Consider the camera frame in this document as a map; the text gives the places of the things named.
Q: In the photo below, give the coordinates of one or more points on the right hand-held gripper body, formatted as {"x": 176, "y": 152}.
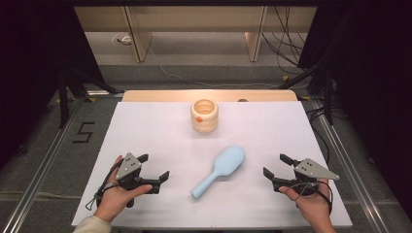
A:
{"x": 311, "y": 169}

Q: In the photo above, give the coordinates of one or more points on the small dark round knob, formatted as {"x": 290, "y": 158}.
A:
{"x": 243, "y": 100}

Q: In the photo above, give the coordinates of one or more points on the black curtain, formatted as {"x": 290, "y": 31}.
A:
{"x": 35, "y": 64}
{"x": 372, "y": 81}

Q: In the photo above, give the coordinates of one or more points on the light blue hairbrush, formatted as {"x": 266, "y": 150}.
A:
{"x": 226, "y": 161}

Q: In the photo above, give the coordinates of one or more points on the round floor socket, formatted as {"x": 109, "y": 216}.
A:
{"x": 123, "y": 39}

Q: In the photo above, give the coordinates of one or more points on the white table board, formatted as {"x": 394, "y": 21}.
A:
{"x": 168, "y": 142}

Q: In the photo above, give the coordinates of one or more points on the person's left hand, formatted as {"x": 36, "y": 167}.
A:
{"x": 113, "y": 200}

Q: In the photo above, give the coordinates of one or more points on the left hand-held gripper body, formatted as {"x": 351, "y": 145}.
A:
{"x": 129, "y": 166}

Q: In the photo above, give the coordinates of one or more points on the aluminium floor rail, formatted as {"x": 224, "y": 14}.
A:
{"x": 39, "y": 181}
{"x": 350, "y": 168}

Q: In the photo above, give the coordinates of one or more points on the light wooden table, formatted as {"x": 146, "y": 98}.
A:
{"x": 162, "y": 96}

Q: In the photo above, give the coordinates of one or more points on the black metal stand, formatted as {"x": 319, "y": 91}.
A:
{"x": 63, "y": 97}
{"x": 327, "y": 97}

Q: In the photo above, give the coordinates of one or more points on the beige wooden desk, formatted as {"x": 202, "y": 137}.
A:
{"x": 200, "y": 17}

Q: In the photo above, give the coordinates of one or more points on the person's right hand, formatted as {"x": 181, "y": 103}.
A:
{"x": 312, "y": 205}

